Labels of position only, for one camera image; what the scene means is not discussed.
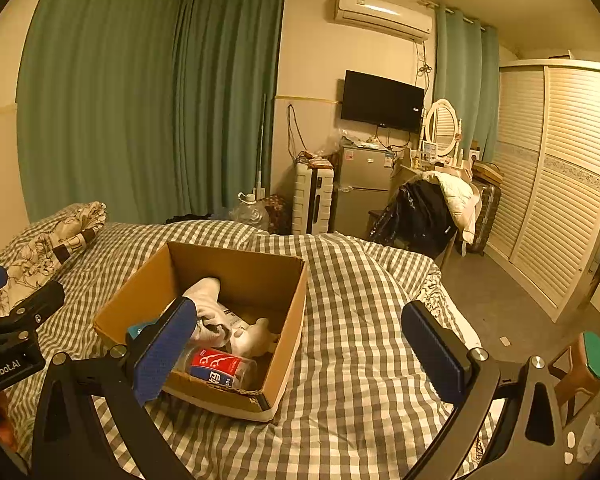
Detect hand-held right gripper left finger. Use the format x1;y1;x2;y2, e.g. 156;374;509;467
30;296;199;480

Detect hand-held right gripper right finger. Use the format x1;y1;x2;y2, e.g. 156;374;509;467
401;300;576;480

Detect teal foil packet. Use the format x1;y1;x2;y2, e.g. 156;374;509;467
126;317;162;342

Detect clear floss pick jar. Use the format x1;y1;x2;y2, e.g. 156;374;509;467
172;345;258;391

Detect white sock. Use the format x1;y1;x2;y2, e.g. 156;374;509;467
182;276;233;343
229;317;282;358

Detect brown cardboard box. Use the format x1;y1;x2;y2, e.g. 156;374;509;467
92;241;308;423

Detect person's left hand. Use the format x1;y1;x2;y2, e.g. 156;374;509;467
0;392;21;453

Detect floral pillow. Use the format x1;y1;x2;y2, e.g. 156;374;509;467
0;201;109;321

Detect brown suitcase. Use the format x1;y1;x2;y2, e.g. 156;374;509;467
465;180;502;256

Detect clear water jug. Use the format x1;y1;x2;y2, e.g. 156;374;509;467
229;192;271;233

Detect white padded jacket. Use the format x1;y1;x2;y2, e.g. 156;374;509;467
427;170;483;246

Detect wooden stool green seat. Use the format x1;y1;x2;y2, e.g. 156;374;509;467
547;331;600;421

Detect brown patterned bag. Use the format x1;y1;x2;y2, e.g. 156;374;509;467
265;195;294;234

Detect silver small fridge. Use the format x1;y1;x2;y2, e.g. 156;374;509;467
332;145;396;236

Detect brown flat box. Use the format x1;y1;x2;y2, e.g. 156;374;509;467
472;161;504;186

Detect white dressing table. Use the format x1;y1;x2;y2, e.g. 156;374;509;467
397;147;481;181

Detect white suitcase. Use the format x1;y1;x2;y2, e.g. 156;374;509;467
292;160;335;236

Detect white louvered wardrobe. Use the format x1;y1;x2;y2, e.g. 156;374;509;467
482;59;600;323

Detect white mop pole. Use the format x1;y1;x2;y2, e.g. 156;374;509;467
255;94;269;201

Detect white oval mirror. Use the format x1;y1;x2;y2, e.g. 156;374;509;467
422;99;461;161

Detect wide green curtain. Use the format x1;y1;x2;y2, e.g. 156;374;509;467
16;0;287;224

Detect clear plastic bag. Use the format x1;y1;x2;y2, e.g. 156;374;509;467
330;127;367;149

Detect narrow green curtain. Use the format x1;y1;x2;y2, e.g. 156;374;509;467
432;4;501;161

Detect white air conditioner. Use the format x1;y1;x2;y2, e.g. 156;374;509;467
334;0;433;43

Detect hanging wall cable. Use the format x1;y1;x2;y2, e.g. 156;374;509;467
286;102;307;159

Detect black wall television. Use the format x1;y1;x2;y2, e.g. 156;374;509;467
340;70;426;133

